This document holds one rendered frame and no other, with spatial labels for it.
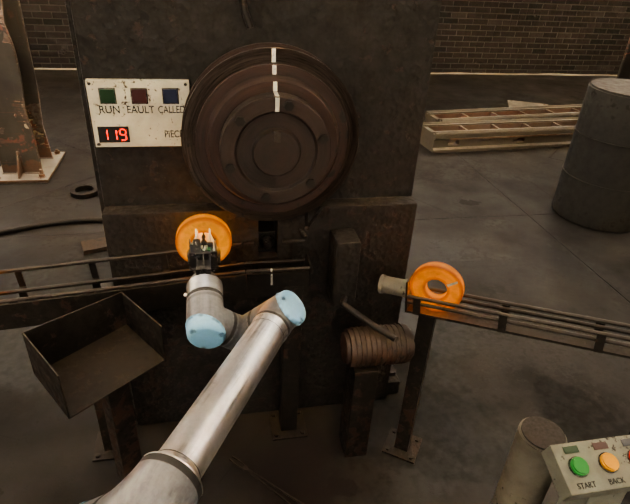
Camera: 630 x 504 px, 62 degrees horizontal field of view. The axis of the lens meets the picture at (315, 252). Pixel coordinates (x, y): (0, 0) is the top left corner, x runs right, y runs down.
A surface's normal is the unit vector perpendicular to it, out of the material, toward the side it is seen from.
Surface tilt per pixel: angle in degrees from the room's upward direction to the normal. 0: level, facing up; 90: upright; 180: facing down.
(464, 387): 0
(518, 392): 0
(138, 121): 90
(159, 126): 90
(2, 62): 90
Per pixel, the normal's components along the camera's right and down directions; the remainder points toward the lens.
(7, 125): 0.18, 0.51
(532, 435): 0.05, -0.86
